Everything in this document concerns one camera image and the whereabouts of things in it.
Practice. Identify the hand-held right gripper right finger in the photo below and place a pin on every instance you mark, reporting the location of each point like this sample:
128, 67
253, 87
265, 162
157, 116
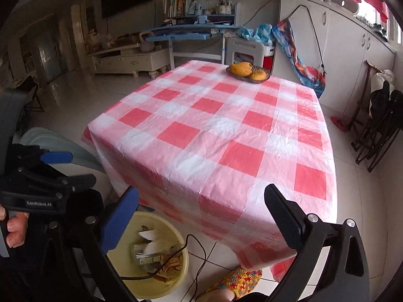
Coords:
281, 217

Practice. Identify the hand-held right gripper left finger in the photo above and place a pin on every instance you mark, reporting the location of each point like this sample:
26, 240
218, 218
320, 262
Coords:
121, 217

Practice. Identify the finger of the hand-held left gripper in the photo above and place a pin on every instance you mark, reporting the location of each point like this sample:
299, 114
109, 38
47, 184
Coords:
56, 157
75, 182

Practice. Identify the yellow plastic basin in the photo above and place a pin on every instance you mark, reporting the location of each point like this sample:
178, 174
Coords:
157, 221

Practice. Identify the clear plastic bottle green label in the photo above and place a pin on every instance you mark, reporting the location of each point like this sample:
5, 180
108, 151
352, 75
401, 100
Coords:
141, 254

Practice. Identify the large white paper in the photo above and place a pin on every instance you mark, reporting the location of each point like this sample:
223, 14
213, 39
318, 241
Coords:
156, 246

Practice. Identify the red snack bag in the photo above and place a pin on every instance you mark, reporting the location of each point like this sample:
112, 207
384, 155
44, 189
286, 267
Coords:
170, 265

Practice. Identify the person's left hand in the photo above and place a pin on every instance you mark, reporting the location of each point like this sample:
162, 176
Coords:
17, 229

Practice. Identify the pale grey plastic chair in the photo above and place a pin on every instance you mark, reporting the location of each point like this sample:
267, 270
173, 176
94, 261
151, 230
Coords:
82, 160

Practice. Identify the floral slipper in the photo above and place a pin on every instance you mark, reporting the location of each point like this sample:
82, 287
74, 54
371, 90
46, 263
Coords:
242, 280

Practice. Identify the person's foot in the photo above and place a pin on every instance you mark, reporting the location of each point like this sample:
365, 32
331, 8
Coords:
217, 295

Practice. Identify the red floor slipper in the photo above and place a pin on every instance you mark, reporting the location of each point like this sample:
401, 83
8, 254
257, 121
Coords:
338, 123

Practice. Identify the cream television stand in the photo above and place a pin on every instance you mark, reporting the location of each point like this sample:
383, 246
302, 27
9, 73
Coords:
126, 59

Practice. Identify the pink checkered tablecloth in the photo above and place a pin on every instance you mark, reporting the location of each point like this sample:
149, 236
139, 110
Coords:
204, 116

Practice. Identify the wooden folding chair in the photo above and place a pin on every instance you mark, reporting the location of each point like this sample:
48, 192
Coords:
362, 100

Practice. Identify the woven fruit plate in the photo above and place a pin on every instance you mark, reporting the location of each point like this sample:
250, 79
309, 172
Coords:
267, 75

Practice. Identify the black folding chairs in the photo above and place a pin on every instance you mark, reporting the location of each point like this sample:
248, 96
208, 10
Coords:
384, 116

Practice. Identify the yellow mango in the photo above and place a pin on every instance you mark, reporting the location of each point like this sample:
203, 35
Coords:
257, 75
241, 68

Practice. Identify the cream jug vase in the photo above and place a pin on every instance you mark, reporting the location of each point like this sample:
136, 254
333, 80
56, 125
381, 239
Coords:
146, 44

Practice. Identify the white sack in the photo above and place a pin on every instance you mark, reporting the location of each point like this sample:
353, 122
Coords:
379, 83

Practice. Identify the blue study desk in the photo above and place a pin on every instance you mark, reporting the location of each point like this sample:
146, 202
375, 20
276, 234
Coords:
176, 36

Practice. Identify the white cabinet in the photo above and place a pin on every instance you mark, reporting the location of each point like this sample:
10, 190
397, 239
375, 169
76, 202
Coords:
346, 53

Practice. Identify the blue plastic bag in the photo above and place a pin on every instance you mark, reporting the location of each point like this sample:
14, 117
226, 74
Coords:
261, 33

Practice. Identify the row of books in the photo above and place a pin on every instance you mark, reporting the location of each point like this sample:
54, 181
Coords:
174, 4

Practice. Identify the pair of dark shoes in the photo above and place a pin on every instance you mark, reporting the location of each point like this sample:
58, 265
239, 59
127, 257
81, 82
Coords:
380, 30

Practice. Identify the white pen holder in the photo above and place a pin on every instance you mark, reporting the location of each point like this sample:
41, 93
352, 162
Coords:
224, 8

